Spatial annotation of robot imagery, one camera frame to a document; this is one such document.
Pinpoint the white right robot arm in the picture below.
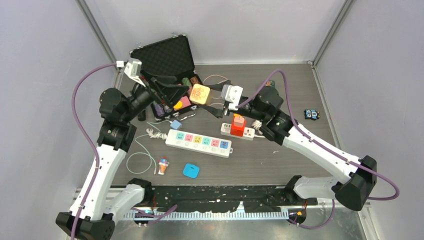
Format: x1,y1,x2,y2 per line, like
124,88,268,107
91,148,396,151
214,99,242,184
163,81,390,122
204,80,377,211

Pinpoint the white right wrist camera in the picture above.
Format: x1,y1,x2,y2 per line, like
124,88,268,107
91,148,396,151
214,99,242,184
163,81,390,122
220,84,243,104

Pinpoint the ice cream toy figure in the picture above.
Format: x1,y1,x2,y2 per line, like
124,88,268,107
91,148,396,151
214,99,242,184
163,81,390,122
157,157,169,175

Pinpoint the light blue charger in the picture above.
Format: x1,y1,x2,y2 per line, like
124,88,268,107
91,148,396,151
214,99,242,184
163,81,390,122
169,119,182,130

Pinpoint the dark green cube socket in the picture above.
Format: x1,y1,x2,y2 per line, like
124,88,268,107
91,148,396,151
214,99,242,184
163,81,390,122
265,80,276,89

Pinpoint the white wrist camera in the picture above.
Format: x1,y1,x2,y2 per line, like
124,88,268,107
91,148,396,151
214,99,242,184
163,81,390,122
220,84,243,104
115,58,146,87

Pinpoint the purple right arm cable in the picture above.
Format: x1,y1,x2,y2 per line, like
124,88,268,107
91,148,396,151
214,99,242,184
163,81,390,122
236,68,400,230

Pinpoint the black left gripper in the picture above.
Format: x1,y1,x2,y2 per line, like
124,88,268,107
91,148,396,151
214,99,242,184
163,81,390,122
122,69,189,123

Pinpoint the small white USB power strip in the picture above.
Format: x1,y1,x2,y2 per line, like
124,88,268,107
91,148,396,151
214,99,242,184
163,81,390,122
220,123,256,141

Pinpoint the black poker chip case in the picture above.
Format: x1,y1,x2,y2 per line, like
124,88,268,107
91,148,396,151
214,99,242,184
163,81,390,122
129,34,203,122

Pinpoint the white thin cable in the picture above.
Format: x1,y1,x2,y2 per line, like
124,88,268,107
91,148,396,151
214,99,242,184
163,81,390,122
126,120,173,175

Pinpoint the blue square case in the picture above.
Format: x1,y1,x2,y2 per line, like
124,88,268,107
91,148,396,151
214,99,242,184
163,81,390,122
182,163,200,179

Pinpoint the pink charging cable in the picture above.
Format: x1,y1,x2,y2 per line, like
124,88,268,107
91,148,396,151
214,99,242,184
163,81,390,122
202,74,233,110

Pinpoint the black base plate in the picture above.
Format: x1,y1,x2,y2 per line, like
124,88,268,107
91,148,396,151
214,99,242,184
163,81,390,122
135,185,318,213

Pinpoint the pink USB charger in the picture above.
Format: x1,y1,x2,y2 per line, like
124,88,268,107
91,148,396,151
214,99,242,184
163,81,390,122
233,113,245,127

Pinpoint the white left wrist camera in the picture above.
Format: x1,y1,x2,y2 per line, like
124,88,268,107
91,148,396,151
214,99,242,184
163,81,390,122
115,58,146,87

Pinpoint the beige cube socket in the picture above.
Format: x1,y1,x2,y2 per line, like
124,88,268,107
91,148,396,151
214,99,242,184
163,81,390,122
189,83,211,105

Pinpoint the small blue black toy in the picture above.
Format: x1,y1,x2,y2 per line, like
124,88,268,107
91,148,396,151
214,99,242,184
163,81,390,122
304,109,321,121

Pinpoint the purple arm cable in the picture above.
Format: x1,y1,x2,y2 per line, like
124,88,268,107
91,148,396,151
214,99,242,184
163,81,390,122
70,62,125,240
236,68,400,230

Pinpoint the red cube socket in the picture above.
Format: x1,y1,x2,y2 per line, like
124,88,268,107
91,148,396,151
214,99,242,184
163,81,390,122
230,121,246,137

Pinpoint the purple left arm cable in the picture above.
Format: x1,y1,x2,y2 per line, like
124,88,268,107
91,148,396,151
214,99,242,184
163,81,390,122
70,62,125,240

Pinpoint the long white colourful power strip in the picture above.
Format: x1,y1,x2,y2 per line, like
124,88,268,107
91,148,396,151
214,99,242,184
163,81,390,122
165,129,233,158

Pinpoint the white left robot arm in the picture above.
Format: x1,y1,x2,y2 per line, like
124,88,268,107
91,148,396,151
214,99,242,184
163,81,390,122
55,74,189,240

